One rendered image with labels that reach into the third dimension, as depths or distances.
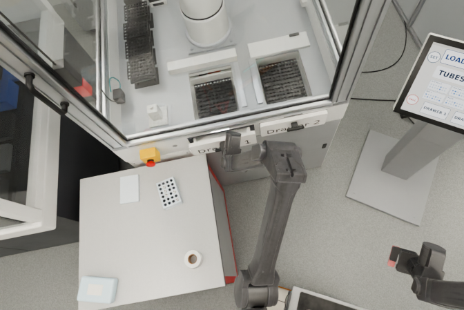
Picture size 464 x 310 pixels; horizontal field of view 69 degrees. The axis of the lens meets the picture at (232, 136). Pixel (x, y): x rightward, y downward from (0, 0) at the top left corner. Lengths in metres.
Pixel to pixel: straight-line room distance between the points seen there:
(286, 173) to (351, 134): 1.74
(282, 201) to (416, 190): 1.70
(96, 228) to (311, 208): 1.30
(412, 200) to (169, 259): 1.54
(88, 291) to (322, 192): 1.46
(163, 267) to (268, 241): 0.77
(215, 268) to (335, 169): 1.19
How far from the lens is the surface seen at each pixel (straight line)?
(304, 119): 1.47
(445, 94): 1.48
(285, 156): 0.81
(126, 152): 1.55
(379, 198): 2.34
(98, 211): 1.70
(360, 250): 2.29
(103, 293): 1.59
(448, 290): 0.96
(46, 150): 1.76
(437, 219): 2.47
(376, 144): 2.45
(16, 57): 1.02
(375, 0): 1.01
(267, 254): 0.88
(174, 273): 1.53
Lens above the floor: 2.23
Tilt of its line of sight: 66 degrees down
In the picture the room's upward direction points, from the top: 18 degrees counter-clockwise
